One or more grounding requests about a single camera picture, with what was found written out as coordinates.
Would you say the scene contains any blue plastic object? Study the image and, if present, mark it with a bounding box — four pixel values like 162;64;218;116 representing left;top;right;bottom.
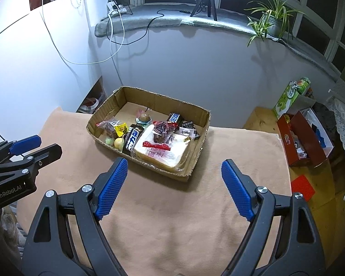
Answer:
312;124;330;147

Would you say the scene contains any red plastic mat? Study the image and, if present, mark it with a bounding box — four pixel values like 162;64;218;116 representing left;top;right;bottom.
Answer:
290;174;317;202

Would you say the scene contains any grey window sill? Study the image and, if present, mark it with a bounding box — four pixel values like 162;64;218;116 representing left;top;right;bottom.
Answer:
94;1;342;78

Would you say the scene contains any brown chocolate bar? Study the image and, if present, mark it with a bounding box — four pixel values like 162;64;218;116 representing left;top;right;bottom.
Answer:
167;112;184;125
122;124;146;156

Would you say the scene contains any yellow candy wrapper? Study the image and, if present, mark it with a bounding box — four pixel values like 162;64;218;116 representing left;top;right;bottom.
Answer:
115;123;129;137

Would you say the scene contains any sliced bread packet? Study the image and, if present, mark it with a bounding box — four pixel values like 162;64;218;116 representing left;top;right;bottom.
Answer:
131;125;190;171

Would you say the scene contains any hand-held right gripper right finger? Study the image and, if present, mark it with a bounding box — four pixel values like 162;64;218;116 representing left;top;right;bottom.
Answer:
221;159;325;276

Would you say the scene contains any potted spider plant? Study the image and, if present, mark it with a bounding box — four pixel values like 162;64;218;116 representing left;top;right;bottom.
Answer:
246;0;305;48

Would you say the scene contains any red cardboard box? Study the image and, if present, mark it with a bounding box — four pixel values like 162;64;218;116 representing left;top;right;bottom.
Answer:
277;111;335;168

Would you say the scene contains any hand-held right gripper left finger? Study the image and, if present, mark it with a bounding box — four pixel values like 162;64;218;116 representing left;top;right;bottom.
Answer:
21;158;129;276

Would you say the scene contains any long thin white cable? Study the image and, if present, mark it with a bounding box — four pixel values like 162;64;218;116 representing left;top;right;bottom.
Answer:
41;0;124;65

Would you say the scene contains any red and white bowl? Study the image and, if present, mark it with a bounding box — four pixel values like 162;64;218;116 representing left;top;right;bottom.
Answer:
82;96;100;114

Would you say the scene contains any clear red-edged dried fruit packet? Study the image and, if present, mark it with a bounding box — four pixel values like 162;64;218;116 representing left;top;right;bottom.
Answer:
142;121;180;153
96;117;120;138

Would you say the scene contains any green tissue box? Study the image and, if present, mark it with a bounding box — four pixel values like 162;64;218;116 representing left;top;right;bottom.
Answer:
273;77;311;120

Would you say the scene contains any thick white charging cable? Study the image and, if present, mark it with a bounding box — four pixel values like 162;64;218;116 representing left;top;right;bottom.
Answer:
108;13;124;85

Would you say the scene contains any wooden stool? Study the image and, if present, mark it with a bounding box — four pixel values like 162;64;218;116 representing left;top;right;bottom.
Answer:
243;106;282;134

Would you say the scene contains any black cable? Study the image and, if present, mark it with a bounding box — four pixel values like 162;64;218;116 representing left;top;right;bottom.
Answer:
111;9;192;46

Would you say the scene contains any small white snack packet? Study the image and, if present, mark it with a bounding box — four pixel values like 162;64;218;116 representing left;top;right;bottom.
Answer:
177;126;202;141

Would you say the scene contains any brown cardboard box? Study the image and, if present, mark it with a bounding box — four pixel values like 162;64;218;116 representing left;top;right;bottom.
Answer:
86;86;212;182

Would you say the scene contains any white wardrobe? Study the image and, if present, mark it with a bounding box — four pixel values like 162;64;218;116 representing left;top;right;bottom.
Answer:
0;0;104;156

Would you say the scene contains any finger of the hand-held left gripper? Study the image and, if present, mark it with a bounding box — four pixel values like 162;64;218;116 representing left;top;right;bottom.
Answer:
0;135;43;164
0;144;62;179

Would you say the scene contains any beige table cloth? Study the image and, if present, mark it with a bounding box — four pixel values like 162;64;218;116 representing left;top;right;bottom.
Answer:
16;106;294;276

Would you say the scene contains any white power strip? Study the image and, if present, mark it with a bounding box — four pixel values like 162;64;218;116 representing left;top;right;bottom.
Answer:
107;0;134;16

